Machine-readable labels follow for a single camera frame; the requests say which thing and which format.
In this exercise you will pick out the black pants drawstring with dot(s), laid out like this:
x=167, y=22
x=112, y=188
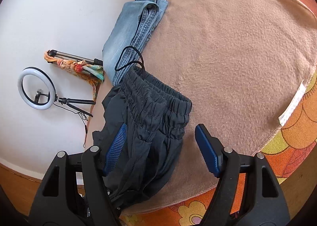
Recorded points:
x=128, y=57

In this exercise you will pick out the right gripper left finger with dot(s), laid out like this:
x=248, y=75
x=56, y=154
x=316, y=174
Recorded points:
x=72, y=191

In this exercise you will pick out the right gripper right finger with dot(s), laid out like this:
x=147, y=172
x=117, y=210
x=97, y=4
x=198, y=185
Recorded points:
x=263, y=202

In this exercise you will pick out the dark grey pants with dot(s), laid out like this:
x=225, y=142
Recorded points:
x=142, y=137

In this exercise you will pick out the peach fleece blanket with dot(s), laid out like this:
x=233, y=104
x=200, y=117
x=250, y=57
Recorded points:
x=240, y=62

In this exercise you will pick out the orange floral bed cover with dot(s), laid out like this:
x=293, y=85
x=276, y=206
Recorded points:
x=285, y=152

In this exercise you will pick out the white ring light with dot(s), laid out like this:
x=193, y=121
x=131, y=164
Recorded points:
x=36, y=88

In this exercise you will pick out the folded blue jeans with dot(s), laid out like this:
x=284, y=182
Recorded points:
x=134, y=27

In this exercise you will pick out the black ring light tripod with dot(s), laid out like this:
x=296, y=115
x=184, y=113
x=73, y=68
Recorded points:
x=74, y=104

